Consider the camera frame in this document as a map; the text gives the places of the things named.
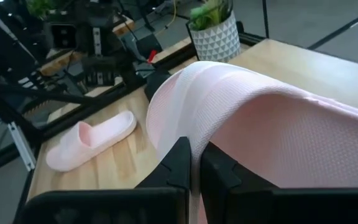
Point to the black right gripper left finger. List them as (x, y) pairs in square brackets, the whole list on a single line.
[(174, 174)]

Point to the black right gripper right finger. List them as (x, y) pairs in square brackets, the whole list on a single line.
[(219, 174)]

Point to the pink rubber slide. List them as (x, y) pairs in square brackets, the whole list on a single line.
[(259, 124), (110, 133)]

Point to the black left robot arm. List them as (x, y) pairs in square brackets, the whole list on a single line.
[(104, 62)]

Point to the black metal wooden-board shelf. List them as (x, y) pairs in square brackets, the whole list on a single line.
[(250, 37)]

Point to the small red object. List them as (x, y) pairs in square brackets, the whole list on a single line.
[(152, 56)]

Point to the succulent in triangle-patterned pot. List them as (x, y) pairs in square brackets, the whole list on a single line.
[(216, 43)]

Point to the background green plant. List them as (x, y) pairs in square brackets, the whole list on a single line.
[(40, 7)]

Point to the black aluminium rail frame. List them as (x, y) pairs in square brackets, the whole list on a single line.
[(110, 99)]

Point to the silver aluminium bracket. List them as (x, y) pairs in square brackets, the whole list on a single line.
[(22, 146)]

